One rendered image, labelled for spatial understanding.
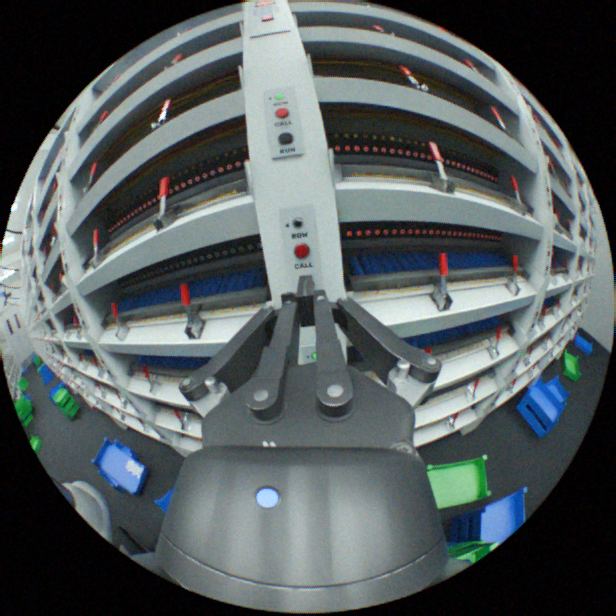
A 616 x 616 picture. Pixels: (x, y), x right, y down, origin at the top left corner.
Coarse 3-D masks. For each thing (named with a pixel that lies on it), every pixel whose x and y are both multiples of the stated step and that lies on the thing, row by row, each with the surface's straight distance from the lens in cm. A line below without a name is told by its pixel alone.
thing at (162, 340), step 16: (240, 256) 42; (256, 256) 41; (176, 272) 52; (192, 272) 49; (128, 288) 70; (256, 304) 34; (272, 304) 25; (96, 320) 72; (144, 320) 53; (160, 320) 47; (208, 320) 36; (224, 320) 34; (240, 320) 32; (96, 336) 71; (112, 336) 63; (128, 336) 54; (144, 336) 47; (160, 336) 42; (176, 336) 39; (208, 336) 34; (224, 336) 32; (128, 352) 58; (144, 352) 50; (160, 352) 45; (176, 352) 41; (192, 352) 38; (208, 352) 36
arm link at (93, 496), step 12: (72, 492) 82; (84, 492) 86; (96, 492) 89; (72, 504) 80; (84, 504) 81; (96, 504) 86; (84, 516) 81; (96, 516) 84; (108, 516) 90; (96, 528) 85; (108, 528) 89; (108, 540) 89
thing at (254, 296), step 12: (264, 288) 33; (180, 300) 42; (192, 300) 39; (204, 300) 37; (216, 300) 35; (228, 300) 34; (240, 300) 34; (252, 300) 33; (264, 300) 33; (120, 312) 63; (132, 312) 55; (144, 312) 50; (156, 312) 47; (168, 312) 45; (180, 312) 42; (216, 312) 35
